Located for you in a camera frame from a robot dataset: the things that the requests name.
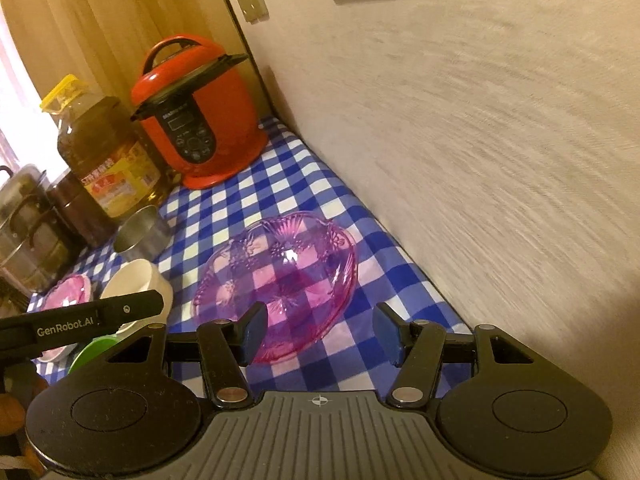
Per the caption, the cooking oil bottle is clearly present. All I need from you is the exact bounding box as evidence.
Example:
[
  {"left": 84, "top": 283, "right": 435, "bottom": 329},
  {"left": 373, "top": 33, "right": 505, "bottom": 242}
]
[{"left": 40, "top": 75, "right": 171, "bottom": 223}]

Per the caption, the stainless steel steamer pot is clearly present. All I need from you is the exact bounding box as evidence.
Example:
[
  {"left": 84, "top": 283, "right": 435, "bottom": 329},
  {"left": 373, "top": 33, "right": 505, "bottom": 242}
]
[{"left": 0, "top": 164, "right": 71, "bottom": 293}]

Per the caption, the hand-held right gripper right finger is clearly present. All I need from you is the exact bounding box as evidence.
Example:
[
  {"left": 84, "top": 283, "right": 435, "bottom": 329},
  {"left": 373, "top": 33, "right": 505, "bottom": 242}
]
[{"left": 372, "top": 302, "right": 536, "bottom": 408}]

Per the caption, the stainless steel bowl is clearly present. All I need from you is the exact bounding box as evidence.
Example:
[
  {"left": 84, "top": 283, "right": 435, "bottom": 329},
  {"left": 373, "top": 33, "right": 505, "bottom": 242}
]
[{"left": 114, "top": 205, "right": 171, "bottom": 266}]

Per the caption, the white bowl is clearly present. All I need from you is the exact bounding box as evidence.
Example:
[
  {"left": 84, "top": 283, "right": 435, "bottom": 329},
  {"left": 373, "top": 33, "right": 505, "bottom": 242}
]
[{"left": 100, "top": 259, "right": 174, "bottom": 326}]

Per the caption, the sheer curtain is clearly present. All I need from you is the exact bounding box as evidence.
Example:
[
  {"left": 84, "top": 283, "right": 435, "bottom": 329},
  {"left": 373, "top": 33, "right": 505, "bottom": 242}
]
[{"left": 0, "top": 10, "right": 56, "bottom": 171}]

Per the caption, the red pressure cooker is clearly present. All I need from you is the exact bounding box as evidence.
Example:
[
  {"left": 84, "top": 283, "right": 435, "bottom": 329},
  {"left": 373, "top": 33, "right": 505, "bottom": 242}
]
[{"left": 130, "top": 35, "right": 268, "bottom": 191}]

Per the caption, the blue checked tablecloth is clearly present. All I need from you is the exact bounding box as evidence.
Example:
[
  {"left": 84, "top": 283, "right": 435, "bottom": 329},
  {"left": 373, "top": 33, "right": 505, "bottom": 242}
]
[{"left": 27, "top": 115, "right": 476, "bottom": 396}]

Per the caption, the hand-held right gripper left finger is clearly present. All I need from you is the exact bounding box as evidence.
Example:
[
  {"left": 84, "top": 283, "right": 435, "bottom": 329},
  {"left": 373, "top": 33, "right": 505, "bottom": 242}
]
[{"left": 102, "top": 302, "right": 268, "bottom": 408}]

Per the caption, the brown metal canister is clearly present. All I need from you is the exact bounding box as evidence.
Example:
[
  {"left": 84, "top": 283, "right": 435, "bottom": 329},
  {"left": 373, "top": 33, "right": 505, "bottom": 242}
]
[{"left": 47, "top": 170, "right": 118, "bottom": 248}]

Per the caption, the purple glass bowl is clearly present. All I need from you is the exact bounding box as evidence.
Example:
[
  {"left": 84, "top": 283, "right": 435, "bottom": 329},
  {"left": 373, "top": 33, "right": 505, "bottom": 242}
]
[{"left": 192, "top": 211, "right": 358, "bottom": 365}]

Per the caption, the green bowl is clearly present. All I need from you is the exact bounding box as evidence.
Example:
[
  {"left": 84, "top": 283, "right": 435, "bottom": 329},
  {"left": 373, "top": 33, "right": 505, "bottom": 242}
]
[{"left": 67, "top": 335, "right": 126, "bottom": 376}]

